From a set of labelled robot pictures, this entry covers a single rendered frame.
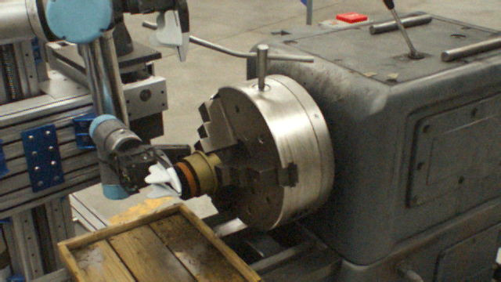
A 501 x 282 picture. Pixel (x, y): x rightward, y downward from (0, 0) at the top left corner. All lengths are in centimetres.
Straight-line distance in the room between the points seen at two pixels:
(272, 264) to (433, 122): 46
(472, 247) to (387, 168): 49
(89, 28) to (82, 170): 58
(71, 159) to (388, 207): 87
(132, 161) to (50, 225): 76
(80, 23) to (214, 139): 35
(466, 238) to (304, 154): 60
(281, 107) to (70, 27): 44
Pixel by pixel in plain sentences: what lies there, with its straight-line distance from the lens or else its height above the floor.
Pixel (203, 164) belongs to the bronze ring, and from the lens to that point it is 112.
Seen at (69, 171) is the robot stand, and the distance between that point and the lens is 167.
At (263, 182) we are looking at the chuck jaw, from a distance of 107.
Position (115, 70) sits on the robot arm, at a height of 120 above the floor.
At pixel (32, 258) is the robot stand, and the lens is 188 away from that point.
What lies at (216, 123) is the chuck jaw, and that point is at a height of 116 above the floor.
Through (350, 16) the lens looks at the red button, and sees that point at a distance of 157.
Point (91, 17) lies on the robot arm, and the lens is 119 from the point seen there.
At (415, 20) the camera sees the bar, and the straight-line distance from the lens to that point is 155.
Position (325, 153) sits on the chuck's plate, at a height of 113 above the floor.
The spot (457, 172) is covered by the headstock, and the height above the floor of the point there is 101.
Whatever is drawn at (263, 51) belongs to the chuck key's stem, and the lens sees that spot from 110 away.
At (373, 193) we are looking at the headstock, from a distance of 117.
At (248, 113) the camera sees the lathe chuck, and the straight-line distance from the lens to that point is 112.
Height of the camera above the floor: 164
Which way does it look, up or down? 26 degrees down
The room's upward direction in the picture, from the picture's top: straight up
